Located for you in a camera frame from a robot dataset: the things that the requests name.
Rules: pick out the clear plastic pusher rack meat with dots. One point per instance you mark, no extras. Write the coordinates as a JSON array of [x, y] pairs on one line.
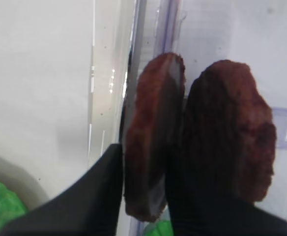
[[204, 31]]

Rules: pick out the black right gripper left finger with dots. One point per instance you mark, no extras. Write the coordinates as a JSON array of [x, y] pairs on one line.
[[90, 207]]

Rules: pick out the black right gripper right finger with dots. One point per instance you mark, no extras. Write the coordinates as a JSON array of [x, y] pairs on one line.
[[197, 211]]

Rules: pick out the brown meat patty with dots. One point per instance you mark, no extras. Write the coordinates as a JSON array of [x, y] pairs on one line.
[[152, 132], [229, 137]]

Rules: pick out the green lettuce piece lower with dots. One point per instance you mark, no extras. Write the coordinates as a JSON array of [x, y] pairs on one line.
[[161, 228]]

